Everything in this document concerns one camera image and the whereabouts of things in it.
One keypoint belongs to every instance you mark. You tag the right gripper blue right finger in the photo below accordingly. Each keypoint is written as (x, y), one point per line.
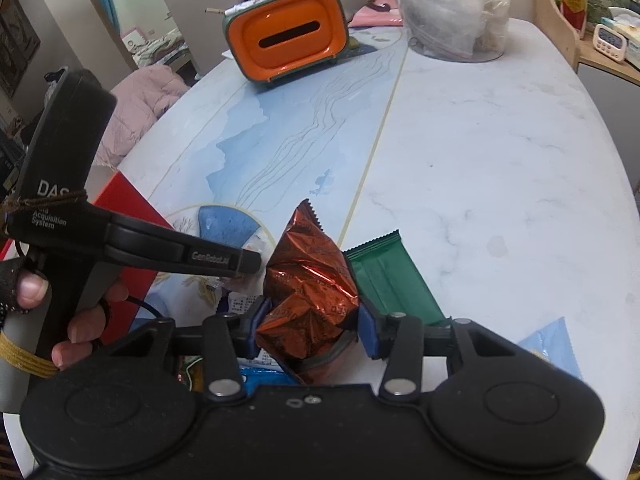
(370, 329)

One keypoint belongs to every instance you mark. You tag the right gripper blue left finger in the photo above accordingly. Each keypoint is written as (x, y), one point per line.
(251, 320)

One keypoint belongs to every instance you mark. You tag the blue cookie snack bag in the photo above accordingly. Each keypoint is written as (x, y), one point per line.
(260, 376)

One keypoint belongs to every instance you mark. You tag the green snack bar wrapper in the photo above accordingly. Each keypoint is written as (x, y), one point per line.
(388, 278)

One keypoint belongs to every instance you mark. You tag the brown foil snack bag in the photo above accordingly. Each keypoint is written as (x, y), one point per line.
(315, 301)

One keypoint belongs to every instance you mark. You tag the light blue snack packet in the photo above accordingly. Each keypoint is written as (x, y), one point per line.
(552, 344)

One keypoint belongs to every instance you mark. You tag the white blue biscuit packet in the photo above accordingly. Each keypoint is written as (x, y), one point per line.
(231, 306)

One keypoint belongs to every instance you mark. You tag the red and white cardboard box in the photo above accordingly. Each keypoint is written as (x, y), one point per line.
(78, 281)

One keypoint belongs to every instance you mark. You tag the pink puffer jacket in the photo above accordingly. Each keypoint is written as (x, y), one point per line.
(142, 99)

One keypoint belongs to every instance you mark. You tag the green orange tissue box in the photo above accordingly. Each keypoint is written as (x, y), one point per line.
(270, 39)

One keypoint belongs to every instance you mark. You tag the clear plastic bag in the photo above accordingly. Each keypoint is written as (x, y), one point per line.
(464, 31)

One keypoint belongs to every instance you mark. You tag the wooden side shelf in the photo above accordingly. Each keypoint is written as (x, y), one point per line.
(548, 18)

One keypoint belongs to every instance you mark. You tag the white digital timer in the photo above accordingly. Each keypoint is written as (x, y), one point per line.
(610, 43)

